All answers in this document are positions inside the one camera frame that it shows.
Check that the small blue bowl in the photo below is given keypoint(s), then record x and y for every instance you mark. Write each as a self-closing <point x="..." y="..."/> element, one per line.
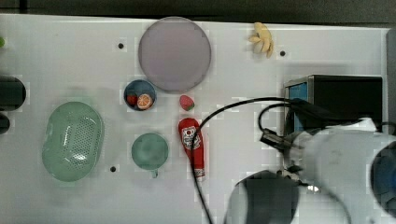
<point x="138" y="87"/>

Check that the strawberry in blue bowl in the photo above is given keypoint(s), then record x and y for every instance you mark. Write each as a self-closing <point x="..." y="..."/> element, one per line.
<point x="132" y="99"/>

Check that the orange slice toy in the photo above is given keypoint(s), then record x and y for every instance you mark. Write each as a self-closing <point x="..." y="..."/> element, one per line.
<point x="144" y="101"/>

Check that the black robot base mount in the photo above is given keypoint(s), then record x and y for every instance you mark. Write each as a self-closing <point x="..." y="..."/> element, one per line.
<point x="12" y="97"/>

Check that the green perforated basket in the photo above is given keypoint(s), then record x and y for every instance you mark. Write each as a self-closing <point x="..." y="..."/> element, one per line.
<point x="73" y="141"/>

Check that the peeled banana toy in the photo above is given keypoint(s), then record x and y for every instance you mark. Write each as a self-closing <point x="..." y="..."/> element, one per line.
<point x="262" y="40"/>

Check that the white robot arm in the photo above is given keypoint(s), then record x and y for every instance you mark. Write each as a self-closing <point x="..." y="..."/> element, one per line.
<point x="346" y="176"/>

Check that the large lilac plate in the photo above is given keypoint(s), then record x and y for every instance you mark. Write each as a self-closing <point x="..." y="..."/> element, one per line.
<point x="174" y="54"/>

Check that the red strawberry toy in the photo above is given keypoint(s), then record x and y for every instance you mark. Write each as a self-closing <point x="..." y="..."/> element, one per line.
<point x="186" y="103"/>

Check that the green mug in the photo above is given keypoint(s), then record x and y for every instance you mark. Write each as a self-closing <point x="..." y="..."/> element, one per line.
<point x="150" y="152"/>

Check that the green cylinder knob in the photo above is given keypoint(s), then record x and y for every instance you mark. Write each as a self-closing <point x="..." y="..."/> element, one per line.
<point x="2" y="42"/>

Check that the black toaster oven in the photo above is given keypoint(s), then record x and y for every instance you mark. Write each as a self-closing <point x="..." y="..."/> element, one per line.
<point x="349" y="98"/>

